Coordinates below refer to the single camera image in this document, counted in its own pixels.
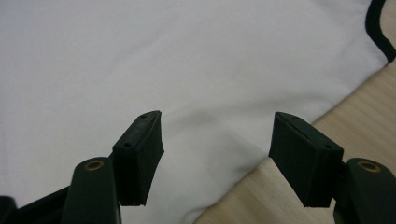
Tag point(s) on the white shirt with black trim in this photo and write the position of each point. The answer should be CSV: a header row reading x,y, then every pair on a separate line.
x,y
155,62

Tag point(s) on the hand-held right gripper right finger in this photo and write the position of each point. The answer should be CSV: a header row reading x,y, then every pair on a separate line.
x,y
305,161

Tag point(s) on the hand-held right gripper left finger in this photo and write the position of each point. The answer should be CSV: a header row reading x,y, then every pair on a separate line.
x,y
137,161

